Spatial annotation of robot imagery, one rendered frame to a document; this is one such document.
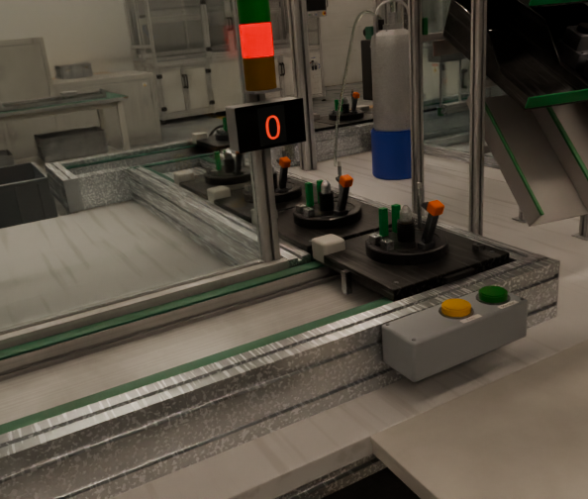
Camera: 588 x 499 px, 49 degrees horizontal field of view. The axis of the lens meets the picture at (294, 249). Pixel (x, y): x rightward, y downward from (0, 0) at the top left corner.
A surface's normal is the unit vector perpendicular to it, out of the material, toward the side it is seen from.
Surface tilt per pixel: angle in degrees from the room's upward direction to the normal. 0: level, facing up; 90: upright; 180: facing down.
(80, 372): 0
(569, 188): 45
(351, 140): 90
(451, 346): 90
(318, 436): 0
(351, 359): 90
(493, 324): 90
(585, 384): 0
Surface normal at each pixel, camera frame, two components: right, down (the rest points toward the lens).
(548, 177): 0.18, -0.45
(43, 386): -0.08, -0.94
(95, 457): 0.49, 0.26
